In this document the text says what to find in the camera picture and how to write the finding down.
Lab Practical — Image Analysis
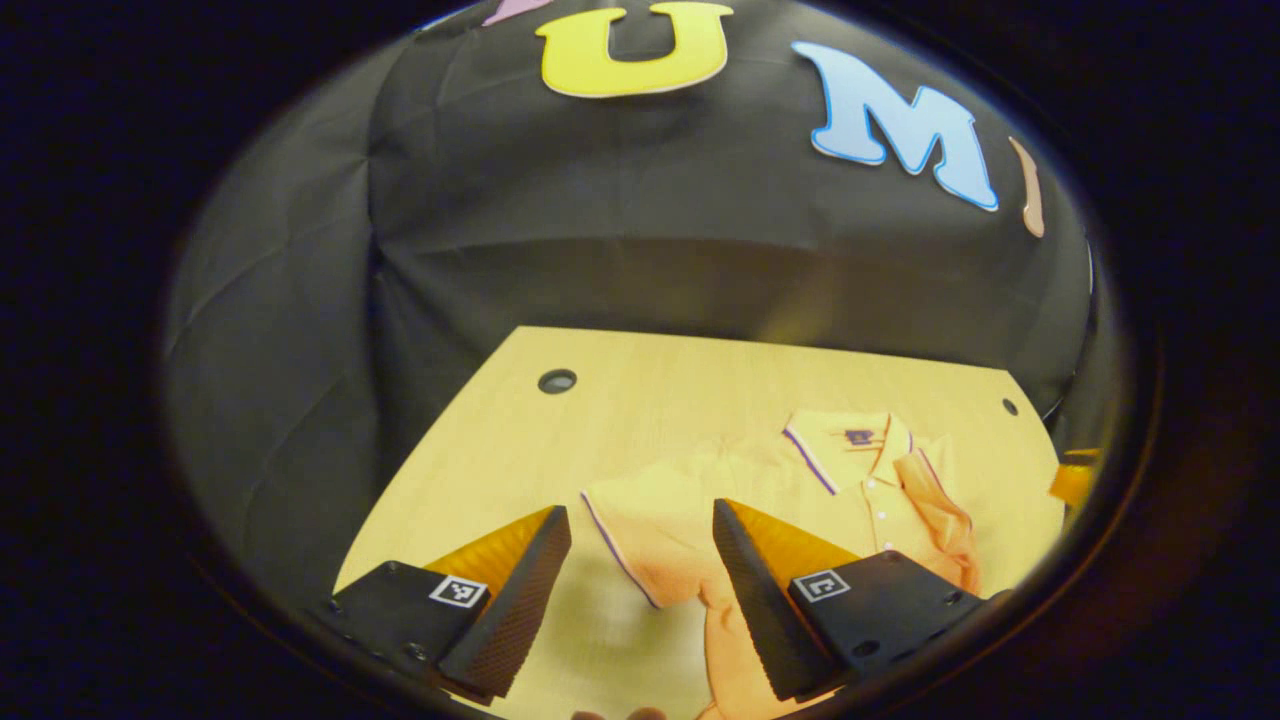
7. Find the black backdrop cloth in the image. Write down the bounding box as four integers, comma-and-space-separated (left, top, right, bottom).
165, 0, 1096, 601

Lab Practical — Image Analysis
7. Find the orange T-shirt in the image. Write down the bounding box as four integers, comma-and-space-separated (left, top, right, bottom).
580, 408, 986, 720

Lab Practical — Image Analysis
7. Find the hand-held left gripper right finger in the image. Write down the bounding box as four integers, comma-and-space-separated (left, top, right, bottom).
711, 499, 1013, 706

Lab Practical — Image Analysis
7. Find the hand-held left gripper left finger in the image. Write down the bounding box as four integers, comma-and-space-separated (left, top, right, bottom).
310, 505, 573, 706

